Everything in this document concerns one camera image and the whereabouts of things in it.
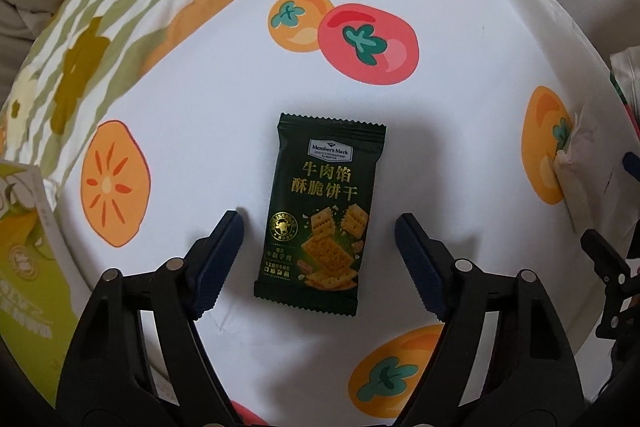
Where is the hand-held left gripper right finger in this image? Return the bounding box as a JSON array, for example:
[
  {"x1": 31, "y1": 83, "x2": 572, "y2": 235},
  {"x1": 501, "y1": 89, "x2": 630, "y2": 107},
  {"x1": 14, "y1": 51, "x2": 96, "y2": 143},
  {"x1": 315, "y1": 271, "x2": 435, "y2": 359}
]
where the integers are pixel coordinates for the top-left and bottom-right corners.
[{"x1": 394, "y1": 212, "x2": 599, "y2": 427}]

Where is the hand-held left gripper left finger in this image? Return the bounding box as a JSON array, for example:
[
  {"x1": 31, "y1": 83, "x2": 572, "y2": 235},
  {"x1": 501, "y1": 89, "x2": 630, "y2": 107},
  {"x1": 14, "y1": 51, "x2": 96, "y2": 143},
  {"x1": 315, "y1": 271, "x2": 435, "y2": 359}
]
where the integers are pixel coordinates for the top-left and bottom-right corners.
[{"x1": 56, "y1": 209, "x2": 247, "y2": 427}]

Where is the white crinkled snack packet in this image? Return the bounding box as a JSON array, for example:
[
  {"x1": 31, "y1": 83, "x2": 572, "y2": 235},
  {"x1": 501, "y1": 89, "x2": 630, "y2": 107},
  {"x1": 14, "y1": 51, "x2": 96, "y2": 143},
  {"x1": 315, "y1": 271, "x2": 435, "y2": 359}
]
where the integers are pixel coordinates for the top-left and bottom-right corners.
[{"x1": 552, "y1": 102, "x2": 633, "y2": 233}]

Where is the dark green cracker packet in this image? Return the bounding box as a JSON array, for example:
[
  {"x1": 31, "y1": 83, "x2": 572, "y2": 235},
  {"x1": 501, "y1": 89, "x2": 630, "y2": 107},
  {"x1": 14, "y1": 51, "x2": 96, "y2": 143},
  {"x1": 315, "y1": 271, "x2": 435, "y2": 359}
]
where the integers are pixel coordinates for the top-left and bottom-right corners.
[{"x1": 252, "y1": 112, "x2": 388, "y2": 318}]

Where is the yellow-green cardboard box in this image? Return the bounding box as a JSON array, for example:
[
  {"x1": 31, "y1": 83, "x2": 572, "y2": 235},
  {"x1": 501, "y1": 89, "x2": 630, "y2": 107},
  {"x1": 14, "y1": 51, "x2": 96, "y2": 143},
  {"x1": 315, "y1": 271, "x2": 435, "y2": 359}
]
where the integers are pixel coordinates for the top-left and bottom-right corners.
[{"x1": 0, "y1": 158, "x2": 68, "y2": 410}]

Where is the white plastic bag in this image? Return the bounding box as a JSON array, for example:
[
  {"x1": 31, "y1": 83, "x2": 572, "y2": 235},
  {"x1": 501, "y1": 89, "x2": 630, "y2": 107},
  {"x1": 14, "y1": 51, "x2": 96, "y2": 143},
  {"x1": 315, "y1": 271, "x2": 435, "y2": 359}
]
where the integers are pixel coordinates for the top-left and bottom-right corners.
[{"x1": 610, "y1": 48, "x2": 640, "y2": 118}]

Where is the white fruit print tablecloth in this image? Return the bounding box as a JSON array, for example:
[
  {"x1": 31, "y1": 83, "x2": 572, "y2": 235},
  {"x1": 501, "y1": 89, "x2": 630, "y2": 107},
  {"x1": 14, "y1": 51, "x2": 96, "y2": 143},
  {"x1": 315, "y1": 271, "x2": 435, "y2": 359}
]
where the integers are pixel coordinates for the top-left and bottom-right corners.
[{"x1": 50, "y1": 0, "x2": 633, "y2": 427}]

